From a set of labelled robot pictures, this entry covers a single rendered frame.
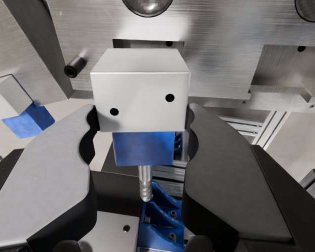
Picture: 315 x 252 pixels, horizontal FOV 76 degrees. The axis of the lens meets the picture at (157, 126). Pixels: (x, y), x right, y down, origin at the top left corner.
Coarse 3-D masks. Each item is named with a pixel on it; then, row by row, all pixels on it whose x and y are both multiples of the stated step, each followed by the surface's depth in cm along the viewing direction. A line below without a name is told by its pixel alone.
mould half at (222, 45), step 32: (64, 0) 14; (96, 0) 13; (192, 0) 13; (224, 0) 13; (256, 0) 12; (288, 0) 12; (64, 32) 15; (96, 32) 15; (128, 32) 14; (160, 32) 14; (192, 32) 14; (224, 32) 14; (256, 32) 14; (288, 32) 13; (192, 64) 15; (224, 64) 15; (256, 64) 15; (224, 96) 17
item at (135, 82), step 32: (96, 64) 11; (128, 64) 11; (160, 64) 11; (96, 96) 10; (128, 96) 11; (160, 96) 11; (128, 128) 12; (160, 128) 12; (128, 160) 15; (160, 160) 15
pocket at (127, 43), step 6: (114, 42) 16; (120, 42) 17; (126, 42) 18; (132, 42) 18; (138, 42) 17; (144, 42) 17; (150, 42) 17; (156, 42) 17; (162, 42) 17; (168, 42) 18; (174, 42) 17; (180, 42) 17; (180, 48) 17; (180, 54) 18
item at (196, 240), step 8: (64, 240) 5; (72, 240) 5; (192, 240) 5; (200, 240) 5; (208, 240) 5; (56, 248) 5; (64, 248) 5; (72, 248) 5; (184, 248) 5; (192, 248) 5; (200, 248) 5; (208, 248) 5
